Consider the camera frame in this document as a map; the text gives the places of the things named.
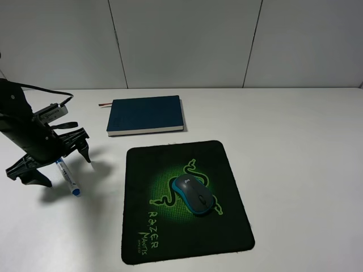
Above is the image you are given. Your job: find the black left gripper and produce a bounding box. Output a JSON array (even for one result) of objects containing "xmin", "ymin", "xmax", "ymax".
[{"xmin": 1, "ymin": 114, "xmax": 91, "ymax": 188}]

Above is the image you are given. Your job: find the blue and white marker pen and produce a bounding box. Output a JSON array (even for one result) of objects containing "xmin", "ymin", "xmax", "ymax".
[{"xmin": 56, "ymin": 158, "xmax": 81, "ymax": 197}]

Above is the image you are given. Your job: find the black teal computer mouse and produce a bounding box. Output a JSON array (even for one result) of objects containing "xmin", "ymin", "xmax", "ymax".
[{"xmin": 172, "ymin": 174, "xmax": 214, "ymax": 215}]

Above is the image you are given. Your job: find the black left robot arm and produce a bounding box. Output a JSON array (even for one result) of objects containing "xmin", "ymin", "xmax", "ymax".
[{"xmin": 1, "ymin": 79, "xmax": 91, "ymax": 188}]

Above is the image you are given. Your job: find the dark blue notebook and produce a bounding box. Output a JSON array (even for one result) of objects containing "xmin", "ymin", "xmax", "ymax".
[{"xmin": 99, "ymin": 95, "xmax": 184, "ymax": 137}]

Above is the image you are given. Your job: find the black green Razer mouse pad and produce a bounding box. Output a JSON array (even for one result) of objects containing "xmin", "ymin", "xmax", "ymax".
[{"xmin": 121, "ymin": 140, "xmax": 255, "ymax": 265}]

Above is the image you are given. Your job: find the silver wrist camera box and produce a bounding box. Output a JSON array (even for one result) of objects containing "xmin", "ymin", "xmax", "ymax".
[{"xmin": 34, "ymin": 103, "xmax": 68, "ymax": 124}]

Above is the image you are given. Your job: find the black camera cable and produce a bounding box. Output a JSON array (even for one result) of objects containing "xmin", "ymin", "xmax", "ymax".
[{"xmin": 16, "ymin": 82, "xmax": 75, "ymax": 107}]

